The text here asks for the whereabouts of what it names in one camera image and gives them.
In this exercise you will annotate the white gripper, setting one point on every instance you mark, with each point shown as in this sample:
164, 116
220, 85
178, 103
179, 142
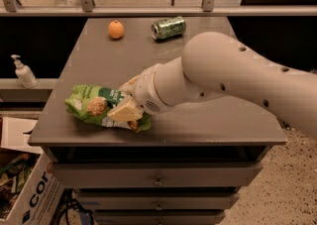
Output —
146, 92

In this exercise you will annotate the green rice chip bag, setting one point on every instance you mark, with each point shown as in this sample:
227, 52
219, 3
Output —
91, 104

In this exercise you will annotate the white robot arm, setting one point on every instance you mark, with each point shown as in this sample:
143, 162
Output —
213, 65

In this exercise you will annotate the green soda can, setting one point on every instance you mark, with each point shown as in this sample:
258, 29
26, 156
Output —
168, 28

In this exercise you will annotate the orange fruit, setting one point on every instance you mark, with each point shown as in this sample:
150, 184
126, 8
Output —
116, 29

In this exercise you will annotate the top drawer with knob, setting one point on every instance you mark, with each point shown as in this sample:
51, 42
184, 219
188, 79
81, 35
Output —
155, 175

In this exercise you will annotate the drawer with knob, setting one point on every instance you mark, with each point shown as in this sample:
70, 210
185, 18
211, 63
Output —
157, 201
159, 218
155, 175

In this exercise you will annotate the grey drawer cabinet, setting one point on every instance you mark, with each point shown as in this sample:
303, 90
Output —
224, 130

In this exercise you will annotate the white pump dispenser bottle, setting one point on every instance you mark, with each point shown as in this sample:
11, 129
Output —
24, 73

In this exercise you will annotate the middle drawer with knob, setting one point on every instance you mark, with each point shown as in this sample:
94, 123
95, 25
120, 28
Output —
157, 201

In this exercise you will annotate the bottom drawer with knob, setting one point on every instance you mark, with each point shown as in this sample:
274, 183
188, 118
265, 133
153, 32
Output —
159, 218

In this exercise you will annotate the white cardboard box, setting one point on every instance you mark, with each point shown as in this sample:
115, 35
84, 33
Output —
39, 196

